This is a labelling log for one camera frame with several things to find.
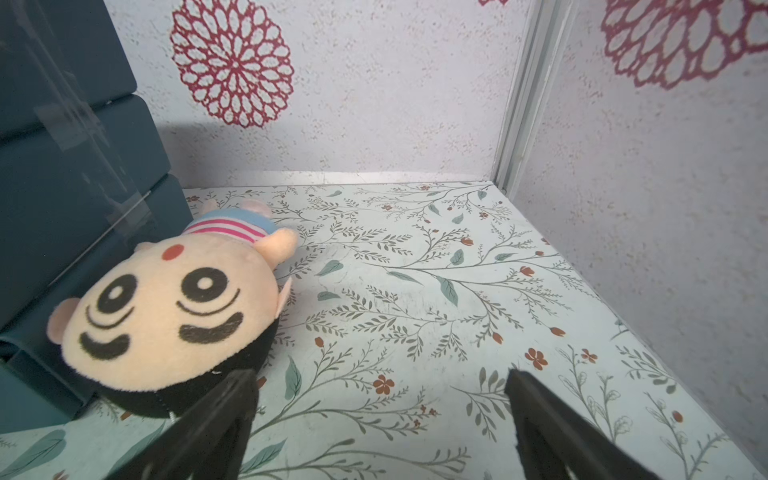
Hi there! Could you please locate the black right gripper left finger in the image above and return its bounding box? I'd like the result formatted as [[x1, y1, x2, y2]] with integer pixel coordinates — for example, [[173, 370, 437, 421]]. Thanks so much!
[[108, 370, 259, 479]]

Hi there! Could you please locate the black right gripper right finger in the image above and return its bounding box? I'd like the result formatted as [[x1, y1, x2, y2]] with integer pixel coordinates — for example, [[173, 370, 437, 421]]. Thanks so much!
[[505, 369, 657, 480]]

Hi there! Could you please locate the teal drawer cabinet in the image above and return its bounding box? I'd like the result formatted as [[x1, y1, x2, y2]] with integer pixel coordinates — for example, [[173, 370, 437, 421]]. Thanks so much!
[[1, 1, 191, 433]]

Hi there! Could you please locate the round-faced plush doll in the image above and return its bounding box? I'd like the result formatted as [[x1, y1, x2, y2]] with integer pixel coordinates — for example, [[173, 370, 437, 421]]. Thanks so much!
[[47, 200, 299, 418]]

